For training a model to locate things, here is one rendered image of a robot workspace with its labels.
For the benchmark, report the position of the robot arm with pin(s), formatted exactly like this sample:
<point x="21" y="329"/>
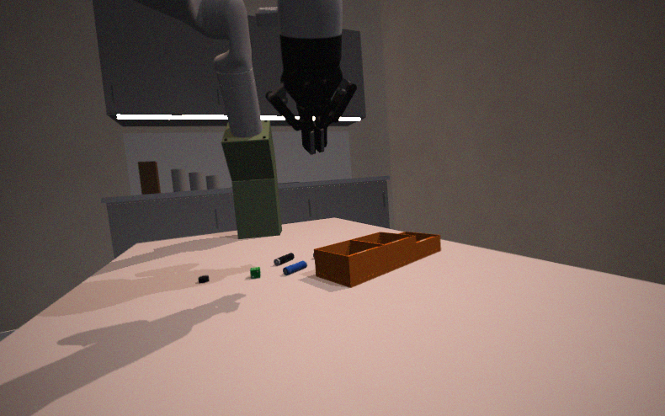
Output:
<point x="227" y="19"/>

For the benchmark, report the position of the orange rack of three bins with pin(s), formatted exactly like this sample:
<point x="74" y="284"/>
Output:
<point x="353" y="262"/>

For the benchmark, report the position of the black battery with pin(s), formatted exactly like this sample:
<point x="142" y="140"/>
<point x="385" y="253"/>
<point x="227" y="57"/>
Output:
<point x="284" y="259"/>

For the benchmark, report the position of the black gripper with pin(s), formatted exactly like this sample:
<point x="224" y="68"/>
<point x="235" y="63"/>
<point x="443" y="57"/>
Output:
<point x="312" y="89"/>

